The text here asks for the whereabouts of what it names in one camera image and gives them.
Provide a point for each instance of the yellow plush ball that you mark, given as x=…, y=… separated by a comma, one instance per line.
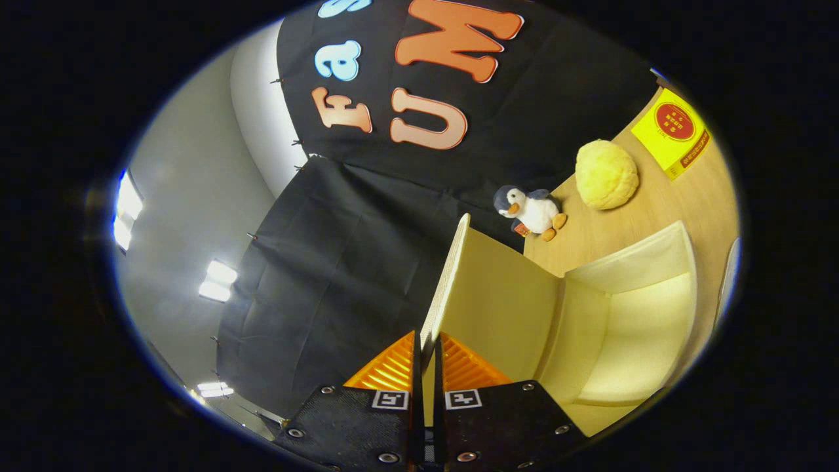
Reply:
x=606, y=176

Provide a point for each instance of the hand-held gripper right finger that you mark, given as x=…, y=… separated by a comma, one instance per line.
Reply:
x=498, y=426

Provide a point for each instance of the ceiling light panel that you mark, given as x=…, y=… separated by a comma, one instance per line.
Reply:
x=128, y=206
x=215, y=390
x=217, y=282

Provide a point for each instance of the yellow book with red circle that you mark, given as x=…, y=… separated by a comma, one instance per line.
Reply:
x=672, y=128

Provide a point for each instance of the beige storage box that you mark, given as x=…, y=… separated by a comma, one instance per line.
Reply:
x=498, y=295

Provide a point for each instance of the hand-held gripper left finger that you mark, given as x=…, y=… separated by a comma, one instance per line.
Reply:
x=354, y=426

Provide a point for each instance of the penguin plush toy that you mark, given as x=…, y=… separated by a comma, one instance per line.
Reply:
x=537, y=211

